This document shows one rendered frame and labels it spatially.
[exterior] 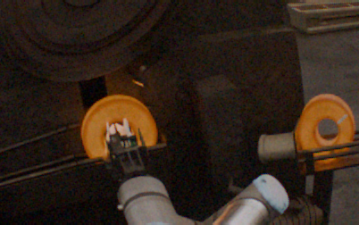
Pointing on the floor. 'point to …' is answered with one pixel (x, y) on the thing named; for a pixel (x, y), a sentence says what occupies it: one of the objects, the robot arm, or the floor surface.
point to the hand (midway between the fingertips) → (116, 131)
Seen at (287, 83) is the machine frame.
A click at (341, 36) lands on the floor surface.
